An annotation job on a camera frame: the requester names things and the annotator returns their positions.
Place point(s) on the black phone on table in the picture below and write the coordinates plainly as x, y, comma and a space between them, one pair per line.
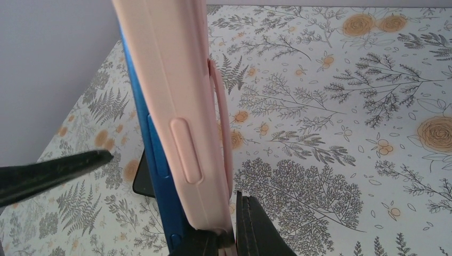
142, 184

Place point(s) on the pink phone case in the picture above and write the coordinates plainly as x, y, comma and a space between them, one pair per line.
184, 93

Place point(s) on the floral tablecloth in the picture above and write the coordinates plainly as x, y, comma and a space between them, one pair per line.
340, 124

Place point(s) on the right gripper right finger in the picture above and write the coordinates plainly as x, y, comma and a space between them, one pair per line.
256, 235

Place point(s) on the blue smartphone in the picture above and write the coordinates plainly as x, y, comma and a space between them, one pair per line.
175, 224

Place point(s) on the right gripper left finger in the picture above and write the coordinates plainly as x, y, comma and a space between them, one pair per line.
19, 183

